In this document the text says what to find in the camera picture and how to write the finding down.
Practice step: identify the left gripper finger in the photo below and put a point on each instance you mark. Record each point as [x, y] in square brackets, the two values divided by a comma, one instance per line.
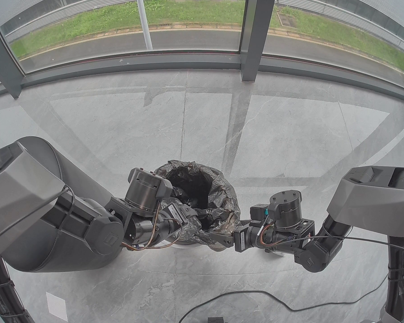
[189, 212]

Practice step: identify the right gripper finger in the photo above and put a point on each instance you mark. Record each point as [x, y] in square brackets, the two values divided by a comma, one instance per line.
[227, 242]

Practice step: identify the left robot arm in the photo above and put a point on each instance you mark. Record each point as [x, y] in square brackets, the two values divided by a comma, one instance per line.
[27, 187]

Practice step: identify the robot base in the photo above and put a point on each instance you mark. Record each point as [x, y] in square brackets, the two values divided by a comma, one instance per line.
[217, 320]

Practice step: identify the white printed wrapper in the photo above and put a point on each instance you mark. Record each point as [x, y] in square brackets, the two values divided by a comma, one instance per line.
[278, 254]

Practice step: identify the dark grey round chair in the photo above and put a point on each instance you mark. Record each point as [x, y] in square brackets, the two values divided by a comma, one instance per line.
[87, 173]

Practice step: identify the white trash bin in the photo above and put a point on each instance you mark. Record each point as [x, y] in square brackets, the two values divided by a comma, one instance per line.
[188, 243]

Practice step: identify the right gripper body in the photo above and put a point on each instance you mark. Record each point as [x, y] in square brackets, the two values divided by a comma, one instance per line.
[249, 238]

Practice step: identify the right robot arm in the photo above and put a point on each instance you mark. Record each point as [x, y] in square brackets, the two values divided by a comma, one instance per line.
[367, 197]

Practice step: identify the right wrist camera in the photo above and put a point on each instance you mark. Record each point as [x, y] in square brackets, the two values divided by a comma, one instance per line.
[258, 212]

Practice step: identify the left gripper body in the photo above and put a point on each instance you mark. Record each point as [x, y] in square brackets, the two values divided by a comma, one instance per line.
[144, 230]

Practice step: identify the window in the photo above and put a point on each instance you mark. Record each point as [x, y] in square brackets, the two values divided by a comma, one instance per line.
[252, 29]

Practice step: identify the black plastic bag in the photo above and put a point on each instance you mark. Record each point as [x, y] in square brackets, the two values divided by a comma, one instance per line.
[222, 193]

